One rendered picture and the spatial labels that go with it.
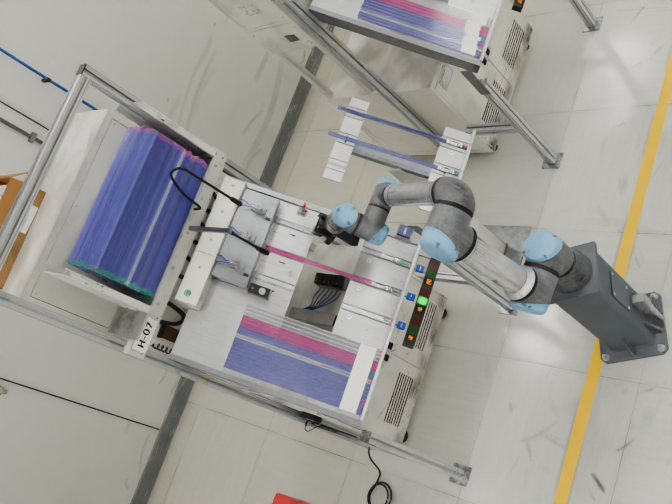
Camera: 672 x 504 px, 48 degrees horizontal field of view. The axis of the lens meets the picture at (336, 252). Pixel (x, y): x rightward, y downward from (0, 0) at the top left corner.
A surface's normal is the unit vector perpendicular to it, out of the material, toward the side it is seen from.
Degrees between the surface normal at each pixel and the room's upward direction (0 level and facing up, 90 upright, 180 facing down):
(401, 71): 0
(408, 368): 90
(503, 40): 90
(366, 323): 43
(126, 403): 90
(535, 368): 0
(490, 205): 0
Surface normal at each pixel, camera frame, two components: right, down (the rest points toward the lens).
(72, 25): 0.70, 0.06
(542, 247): -0.58, -0.52
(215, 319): 0.01, -0.25
